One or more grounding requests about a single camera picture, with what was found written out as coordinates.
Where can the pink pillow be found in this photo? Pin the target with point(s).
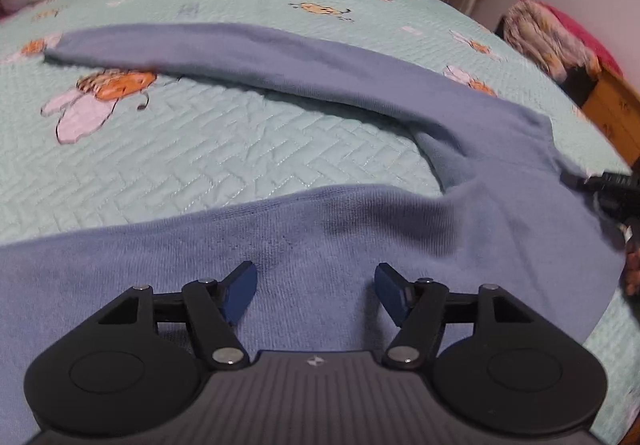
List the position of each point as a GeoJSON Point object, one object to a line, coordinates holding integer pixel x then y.
{"type": "Point", "coordinates": [595, 32]}

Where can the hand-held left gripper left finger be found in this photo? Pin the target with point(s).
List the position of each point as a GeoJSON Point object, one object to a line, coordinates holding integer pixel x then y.
{"type": "Point", "coordinates": [240, 290]}

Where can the person's right hand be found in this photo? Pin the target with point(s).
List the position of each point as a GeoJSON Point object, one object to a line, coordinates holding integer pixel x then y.
{"type": "Point", "coordinates": [633, 265]}

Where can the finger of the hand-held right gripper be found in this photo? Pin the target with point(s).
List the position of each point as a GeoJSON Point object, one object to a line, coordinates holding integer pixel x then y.
{"type": "Point", "coordinates": [610, 181]}

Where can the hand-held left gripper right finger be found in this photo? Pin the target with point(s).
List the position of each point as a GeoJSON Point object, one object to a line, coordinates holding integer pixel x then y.
{"type": "Point", "coordinates": [390, 290]}

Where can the bee print quilted bedspread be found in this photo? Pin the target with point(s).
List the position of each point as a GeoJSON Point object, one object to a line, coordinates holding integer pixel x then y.
{"type": "Point", "coordinates": [225, 140]}

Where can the blue knit sweater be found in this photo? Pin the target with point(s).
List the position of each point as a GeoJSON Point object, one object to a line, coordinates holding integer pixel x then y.
{"type": "Point", "coordinates": [350, 235]}

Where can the rolled floral quilt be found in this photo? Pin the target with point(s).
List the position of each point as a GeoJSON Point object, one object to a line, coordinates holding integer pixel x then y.
{"type": "Point", "coordinates": [545, 37]}

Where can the wooden desk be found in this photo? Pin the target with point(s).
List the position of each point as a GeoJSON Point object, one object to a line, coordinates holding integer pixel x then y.
{"type": "Point", "coordinates": [617, 110]}

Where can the black chair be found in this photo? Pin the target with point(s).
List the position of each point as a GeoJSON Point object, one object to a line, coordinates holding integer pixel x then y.
{"type": "Point", "coordinates": [580, 85]}

